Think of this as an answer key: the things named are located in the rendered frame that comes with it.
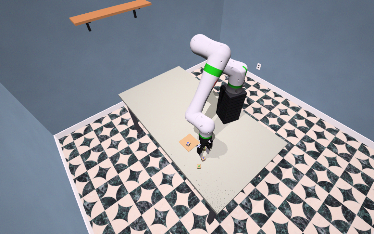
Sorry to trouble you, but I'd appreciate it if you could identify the peach flat mat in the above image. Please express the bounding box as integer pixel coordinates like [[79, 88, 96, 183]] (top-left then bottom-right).
[[179, 134, 200, 152]]

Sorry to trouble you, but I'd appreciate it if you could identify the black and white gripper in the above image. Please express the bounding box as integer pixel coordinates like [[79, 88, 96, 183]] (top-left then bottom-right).
[[197, 140, 213, 157]]

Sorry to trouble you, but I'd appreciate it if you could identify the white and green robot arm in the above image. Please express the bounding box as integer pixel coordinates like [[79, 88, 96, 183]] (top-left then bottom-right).
[[185, 34, 248, 143]]

